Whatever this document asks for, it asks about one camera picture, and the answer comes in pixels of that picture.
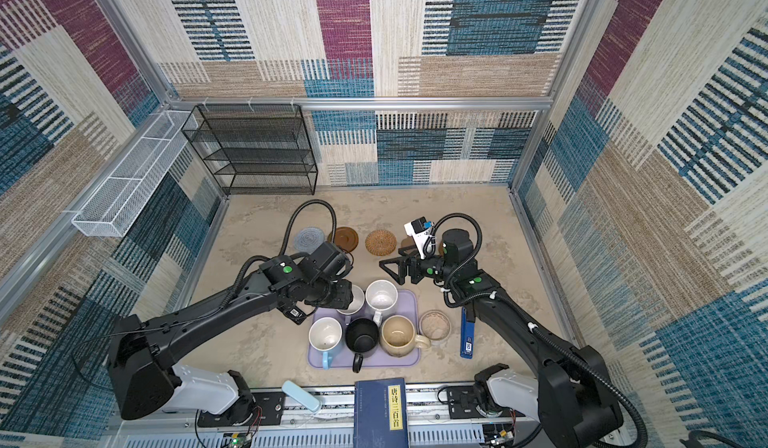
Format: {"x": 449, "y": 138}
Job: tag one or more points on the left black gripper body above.
{"x": 335, "y": 295}

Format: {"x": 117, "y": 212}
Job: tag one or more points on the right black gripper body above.
{"x": 433, "y": 266}

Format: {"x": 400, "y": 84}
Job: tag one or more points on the brown flower-shaped coaster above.
{"x": 407, "y": 245}

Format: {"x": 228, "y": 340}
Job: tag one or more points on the white mug purple outside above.
{"x": 357, "y": 303}

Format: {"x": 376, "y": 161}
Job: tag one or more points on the woven rattan round coaster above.
{"x": 381, "y": 242}

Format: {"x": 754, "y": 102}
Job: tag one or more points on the white mug blue handle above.
{"x": 325, "y": 341}

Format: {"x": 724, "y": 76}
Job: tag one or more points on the white ceramic mug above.
{"x": 381, "y": 299}

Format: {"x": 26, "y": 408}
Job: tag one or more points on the brown wooden round coaster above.
{"x": 346, "y": 238}

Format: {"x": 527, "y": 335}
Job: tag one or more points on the grey-blue woven round coaster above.
{"x": 308, "y": 239}

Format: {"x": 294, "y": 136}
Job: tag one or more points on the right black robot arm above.
{"x": 575, "y": 402}

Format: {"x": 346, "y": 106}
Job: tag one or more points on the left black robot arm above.
{"x": 144, "y": 356}

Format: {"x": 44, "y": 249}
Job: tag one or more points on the black remote control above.
{"x": 294, "y": 314}

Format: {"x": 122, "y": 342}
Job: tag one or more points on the purple serving tray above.
{"x": 379, "y": 358}

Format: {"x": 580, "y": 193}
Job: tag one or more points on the black mug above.
{"x": 361, "y": 338}

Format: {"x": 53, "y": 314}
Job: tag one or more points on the beige ceramic mug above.
{"x": 399, "y": 337}

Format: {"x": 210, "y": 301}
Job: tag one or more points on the dark blue book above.
{"x": 380, "y": 414}

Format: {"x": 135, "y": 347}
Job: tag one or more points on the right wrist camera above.
{"x": 422, "y": 232}

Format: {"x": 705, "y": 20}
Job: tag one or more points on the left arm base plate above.
{"x": 263, "y": 408}

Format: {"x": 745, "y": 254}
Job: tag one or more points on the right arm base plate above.
{"x": 472, "y": 401}

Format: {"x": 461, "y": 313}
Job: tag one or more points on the black wire shelf rack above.
{"x": 254, "y": 149}

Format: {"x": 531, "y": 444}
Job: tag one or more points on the white wire mesh basket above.
{"x": 116, "y": 204}

